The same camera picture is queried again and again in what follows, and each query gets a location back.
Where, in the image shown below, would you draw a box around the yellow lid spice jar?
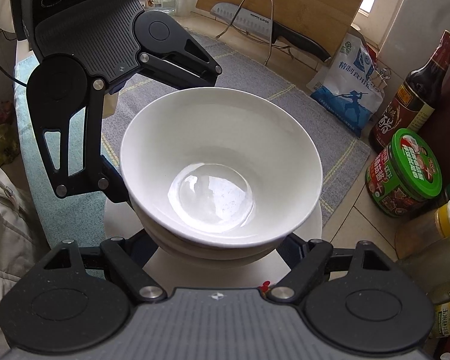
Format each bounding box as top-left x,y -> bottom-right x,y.
394,200 -> 450,259

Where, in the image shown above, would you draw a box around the white bowl pink flowers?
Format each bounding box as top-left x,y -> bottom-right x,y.
160,246 -> 274,269

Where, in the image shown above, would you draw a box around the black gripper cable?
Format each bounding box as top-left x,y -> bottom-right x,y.
0,40 -> 29,88

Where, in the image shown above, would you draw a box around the plain white bowl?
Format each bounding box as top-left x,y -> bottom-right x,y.
120,87 -> 323,248

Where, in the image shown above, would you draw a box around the green lid sauce jar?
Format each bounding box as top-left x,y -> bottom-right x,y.
365,128 -> 442,218

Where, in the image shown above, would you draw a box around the kitchen knife black handle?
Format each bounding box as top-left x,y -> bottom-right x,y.
209,1 -> 331,64

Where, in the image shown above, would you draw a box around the yellow oil bottle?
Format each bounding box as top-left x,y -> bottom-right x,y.
398,236 -> 450,337

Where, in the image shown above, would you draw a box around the large stained white plate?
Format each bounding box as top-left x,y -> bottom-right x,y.
104,199 -> 323,294

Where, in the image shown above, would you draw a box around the metal wire board stand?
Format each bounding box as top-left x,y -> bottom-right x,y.
209,0 -> 295,65

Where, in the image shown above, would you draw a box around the blue white salt bag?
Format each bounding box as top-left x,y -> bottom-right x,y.
307,33 -> 384,136

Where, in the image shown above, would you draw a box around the grey blue checked mat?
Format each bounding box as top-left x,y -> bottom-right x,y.
13,31 -> 372,251

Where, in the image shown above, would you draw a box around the white bowl faint flowers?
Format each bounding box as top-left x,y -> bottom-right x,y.
128,198 -> 284,260

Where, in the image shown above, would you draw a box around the dark vinegar bottle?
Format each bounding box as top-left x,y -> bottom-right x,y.
369,30 -> 450,153

